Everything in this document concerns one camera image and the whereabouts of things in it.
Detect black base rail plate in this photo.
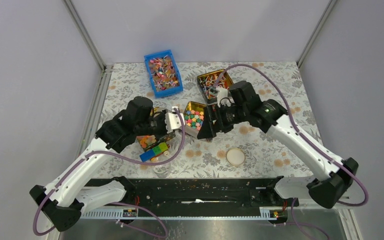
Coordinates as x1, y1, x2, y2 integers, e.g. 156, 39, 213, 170
85, 178, 301, 219

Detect white round jar lid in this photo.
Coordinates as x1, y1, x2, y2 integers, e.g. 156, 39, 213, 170
226, 148, 246, 167

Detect gold tin star candies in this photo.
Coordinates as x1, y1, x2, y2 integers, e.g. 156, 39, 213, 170
183, 101, 207, 139

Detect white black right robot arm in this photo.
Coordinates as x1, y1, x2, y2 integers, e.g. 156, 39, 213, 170
197, 80, 359, 209

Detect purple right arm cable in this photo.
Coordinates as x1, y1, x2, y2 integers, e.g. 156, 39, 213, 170
213, 63, 369, 240

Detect floral tablecloth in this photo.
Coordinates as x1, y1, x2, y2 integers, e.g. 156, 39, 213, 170
95, 61, 321, 179

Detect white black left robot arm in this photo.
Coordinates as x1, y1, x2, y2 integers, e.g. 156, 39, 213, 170
29, 96, 186, 236

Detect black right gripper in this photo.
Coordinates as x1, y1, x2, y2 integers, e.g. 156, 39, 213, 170
197, 102, 248, 139

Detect gold tin pastel candies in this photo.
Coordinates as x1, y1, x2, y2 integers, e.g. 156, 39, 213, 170
136, 107, 176, 152

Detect colourful toy block truck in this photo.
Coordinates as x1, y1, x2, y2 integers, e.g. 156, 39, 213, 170
139, 142, 170, 163

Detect blue plastic candy bin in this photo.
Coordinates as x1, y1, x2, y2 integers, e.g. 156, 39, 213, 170
144, 49, 183, 98

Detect gold tin with lollipops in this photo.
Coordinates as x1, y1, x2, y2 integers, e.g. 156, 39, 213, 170
196, 69, 233, 105

